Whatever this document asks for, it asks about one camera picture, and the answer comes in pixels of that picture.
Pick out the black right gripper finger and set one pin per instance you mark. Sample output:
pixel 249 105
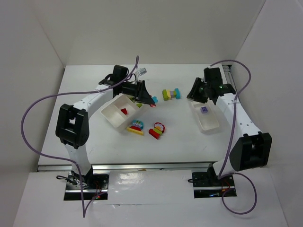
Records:
pixel 201 99
pixel 194 93

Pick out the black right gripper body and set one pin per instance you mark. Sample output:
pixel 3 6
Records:
pixel 195 89

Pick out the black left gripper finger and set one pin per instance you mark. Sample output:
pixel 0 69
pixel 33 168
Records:
pixel 144 99
pixel 143 90

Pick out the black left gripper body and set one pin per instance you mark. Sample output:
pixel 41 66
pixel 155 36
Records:
pixel 139 89

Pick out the purple lego brick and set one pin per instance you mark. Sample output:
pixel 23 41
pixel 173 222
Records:
pixel 204 110

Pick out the small red lego brick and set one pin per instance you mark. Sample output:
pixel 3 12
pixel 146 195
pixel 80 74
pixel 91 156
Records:
pixel 124 111

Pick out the teal frog lego brick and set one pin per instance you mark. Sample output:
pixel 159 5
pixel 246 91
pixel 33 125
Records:
pixel 138 123

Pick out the white sorting tray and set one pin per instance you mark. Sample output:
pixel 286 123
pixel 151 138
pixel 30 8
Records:
pixel 119 121
pixel 207 124

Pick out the flower printed lego brick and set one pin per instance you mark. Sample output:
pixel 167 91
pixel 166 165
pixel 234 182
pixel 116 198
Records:
pixel 159 126

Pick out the red base lego brick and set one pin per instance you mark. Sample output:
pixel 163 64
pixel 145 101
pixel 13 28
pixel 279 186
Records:
pixel 154 134

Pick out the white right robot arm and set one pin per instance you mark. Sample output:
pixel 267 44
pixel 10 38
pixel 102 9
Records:
pixel 248 147

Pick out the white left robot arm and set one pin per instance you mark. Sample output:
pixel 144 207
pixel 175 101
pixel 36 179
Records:
pixel 73 120

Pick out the teal long lego brick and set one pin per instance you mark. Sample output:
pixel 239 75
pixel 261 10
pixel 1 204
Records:
pixel 177 96

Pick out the long green lego brick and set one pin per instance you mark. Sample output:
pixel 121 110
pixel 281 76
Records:
pixel 165 95

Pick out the red sloped lego brick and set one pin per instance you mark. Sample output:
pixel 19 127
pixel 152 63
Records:
pixel 136 128

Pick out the yellow flat lego plate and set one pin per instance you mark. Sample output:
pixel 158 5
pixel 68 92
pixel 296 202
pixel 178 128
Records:
pixel 135 131

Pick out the aluminium side rail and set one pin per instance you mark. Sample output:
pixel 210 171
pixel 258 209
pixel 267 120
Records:
pixel 229 77

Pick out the aluminium front rail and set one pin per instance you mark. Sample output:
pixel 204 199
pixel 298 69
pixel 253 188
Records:
pixel 130 167

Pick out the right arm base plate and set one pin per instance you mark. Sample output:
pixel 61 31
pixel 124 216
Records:
pixel 207 185

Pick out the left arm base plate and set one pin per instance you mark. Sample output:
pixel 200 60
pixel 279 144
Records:
pixel 98 187

